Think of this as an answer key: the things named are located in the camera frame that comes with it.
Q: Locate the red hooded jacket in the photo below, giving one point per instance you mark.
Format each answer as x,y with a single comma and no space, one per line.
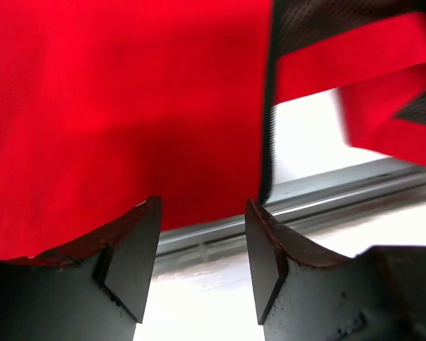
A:
106,103

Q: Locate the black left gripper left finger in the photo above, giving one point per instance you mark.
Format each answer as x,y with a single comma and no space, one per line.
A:
92,288

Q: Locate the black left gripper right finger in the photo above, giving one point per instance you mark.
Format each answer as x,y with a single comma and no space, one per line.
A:
304,291

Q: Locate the aluminium table frame rail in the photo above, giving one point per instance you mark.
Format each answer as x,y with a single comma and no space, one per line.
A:
291,201

